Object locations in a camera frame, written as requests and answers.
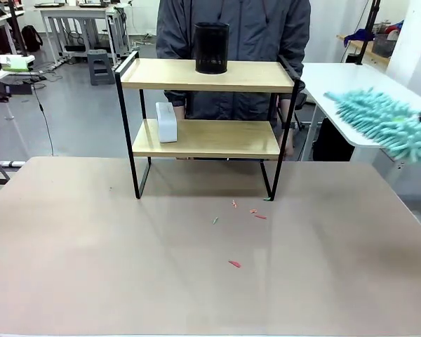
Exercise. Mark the teal chenille duster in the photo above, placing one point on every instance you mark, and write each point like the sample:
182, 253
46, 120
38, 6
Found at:
386, 123

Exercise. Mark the person's left hand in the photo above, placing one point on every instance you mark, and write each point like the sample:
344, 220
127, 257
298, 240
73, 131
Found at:
289, 147

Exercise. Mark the white desk with dark items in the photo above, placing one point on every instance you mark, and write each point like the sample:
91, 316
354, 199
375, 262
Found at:
0, 21

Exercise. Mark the white desk with metal legs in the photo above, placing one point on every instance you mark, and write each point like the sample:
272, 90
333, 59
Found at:
77, 14

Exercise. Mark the wooden two-tier shelf black frame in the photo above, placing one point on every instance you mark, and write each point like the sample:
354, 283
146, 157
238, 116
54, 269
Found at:
203, 75

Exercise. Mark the person's left forearm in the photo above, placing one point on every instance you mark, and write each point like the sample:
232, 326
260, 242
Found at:
287, 119

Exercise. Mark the person's grey jacket torso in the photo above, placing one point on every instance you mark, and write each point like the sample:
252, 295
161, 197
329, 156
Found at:
252, 31

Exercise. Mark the blue cloth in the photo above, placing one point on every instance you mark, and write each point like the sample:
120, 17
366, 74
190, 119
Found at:
359, 35

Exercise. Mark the black camera stand pole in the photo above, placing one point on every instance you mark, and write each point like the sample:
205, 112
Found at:
17, 28
368, 31

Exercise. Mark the black backpack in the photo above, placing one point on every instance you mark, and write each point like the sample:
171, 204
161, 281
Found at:
31, 38

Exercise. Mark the black mesh pen holder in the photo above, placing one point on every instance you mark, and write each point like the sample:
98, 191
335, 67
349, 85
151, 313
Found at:
211, 49

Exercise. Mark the grey plastic step stool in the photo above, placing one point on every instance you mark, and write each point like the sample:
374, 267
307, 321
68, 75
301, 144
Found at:
100, 66

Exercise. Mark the grey mesh basket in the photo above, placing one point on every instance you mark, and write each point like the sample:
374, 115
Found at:
384, 44

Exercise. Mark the white digital alarm clock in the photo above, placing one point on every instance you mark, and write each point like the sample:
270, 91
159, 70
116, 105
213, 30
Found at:
166, 124

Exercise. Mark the wooden workbench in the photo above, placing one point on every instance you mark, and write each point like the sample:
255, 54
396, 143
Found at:
365, 49

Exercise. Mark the red paper scrap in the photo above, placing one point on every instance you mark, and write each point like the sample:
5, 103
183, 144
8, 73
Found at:
260, 217
234, 263

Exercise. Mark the large white table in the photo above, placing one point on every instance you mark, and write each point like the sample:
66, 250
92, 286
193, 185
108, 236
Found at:
337, 87

